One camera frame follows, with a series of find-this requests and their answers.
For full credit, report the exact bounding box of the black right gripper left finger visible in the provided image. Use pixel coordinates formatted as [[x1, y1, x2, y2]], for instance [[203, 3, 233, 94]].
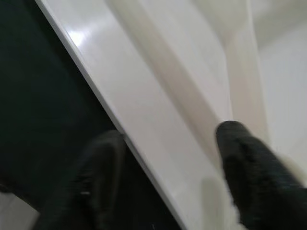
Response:
[[35, 130, 127, 230]]

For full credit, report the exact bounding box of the white plastic table top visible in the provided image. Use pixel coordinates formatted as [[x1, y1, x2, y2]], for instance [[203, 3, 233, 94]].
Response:
[[35, 0, 307, 230]]

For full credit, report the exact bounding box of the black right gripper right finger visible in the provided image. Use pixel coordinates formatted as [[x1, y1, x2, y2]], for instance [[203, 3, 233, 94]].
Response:
[[214, 120, 307, 230]]

